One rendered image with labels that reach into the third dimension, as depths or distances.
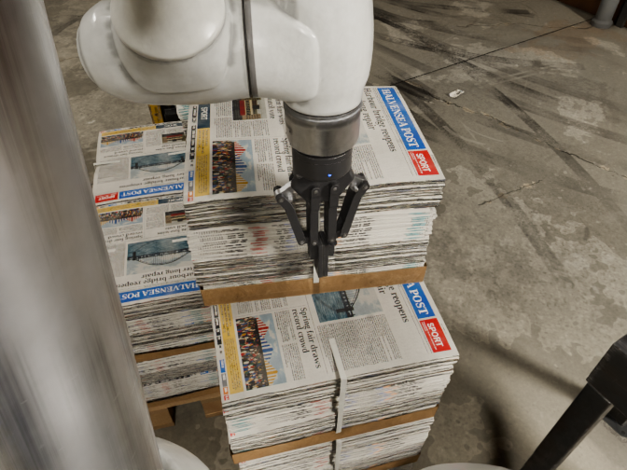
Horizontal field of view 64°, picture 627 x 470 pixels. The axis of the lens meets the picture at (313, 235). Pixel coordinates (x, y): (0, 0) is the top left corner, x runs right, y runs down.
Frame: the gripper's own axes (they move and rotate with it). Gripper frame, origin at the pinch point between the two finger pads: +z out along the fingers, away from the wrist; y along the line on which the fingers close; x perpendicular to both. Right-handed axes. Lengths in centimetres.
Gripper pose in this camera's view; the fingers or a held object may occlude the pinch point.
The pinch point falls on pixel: (320, 255)
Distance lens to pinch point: 75.5
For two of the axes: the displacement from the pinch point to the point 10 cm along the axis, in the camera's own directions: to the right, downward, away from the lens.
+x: 2.4, 6.7, -7.0
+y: -9.7, 1.7, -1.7
